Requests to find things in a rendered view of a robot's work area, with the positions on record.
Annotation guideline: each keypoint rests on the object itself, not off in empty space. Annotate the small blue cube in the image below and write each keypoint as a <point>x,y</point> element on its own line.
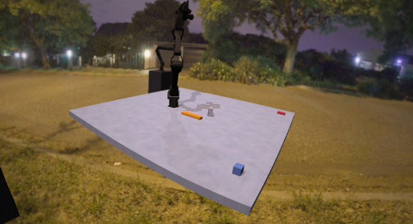
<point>238,169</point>

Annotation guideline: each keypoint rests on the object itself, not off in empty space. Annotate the orange bar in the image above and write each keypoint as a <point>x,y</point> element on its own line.
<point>191,115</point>

